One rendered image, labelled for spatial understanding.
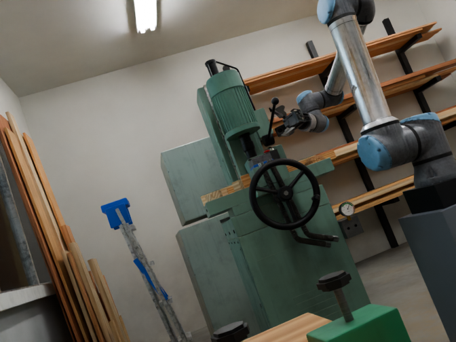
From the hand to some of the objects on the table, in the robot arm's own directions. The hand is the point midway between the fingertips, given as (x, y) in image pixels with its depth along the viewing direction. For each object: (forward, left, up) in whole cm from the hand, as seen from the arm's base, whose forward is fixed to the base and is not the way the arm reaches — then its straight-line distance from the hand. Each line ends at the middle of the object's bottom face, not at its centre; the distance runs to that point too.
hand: (273, 122), depth 201 cm
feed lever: (-2, -24, -12) cm, 27 cm away
